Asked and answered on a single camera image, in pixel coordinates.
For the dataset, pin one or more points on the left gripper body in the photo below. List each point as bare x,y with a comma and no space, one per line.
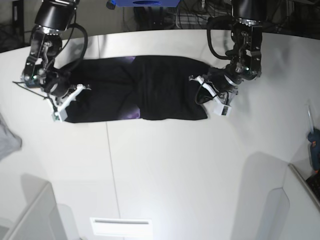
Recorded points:
217,84

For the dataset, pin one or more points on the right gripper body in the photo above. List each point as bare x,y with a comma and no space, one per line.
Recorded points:
59,89

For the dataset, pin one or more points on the black T-shirt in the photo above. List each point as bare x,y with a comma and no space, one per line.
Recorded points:
150,87

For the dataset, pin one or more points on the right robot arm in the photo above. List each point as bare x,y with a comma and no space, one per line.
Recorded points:
53,17

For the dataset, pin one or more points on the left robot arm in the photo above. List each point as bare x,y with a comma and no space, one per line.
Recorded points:
244,58

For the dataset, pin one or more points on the grey cloth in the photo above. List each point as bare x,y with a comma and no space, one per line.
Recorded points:
9,142

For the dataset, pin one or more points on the blue box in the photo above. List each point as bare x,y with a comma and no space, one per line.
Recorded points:
145,3

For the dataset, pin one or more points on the blue glue gun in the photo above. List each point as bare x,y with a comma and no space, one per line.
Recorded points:
313,137

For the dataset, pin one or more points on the black keyboard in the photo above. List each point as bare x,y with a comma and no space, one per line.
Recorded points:
314,184

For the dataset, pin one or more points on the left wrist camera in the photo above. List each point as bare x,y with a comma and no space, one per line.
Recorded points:
222,110

